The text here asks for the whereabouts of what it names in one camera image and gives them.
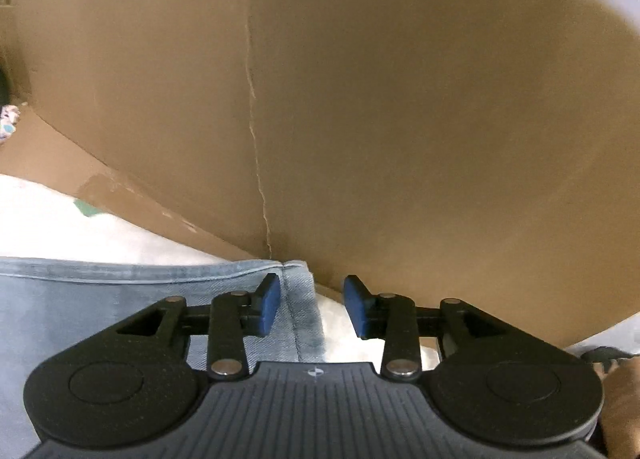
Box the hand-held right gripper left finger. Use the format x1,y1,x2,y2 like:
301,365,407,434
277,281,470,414
116,273,281,381

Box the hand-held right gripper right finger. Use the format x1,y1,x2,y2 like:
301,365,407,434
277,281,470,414
343,275,506,382

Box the blue denim pants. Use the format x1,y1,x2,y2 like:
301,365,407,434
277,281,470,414
0,258,326,459

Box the brown cardboard sheet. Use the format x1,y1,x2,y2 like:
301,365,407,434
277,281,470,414
0,0,640,347

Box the white bear print blanket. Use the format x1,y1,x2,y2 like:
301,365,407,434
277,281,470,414
0,172,443,375

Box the brown jacket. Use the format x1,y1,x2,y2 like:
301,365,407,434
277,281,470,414
597,356,640,459

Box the multicoloured cloth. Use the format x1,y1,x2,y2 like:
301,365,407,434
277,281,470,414
0,103,22,146

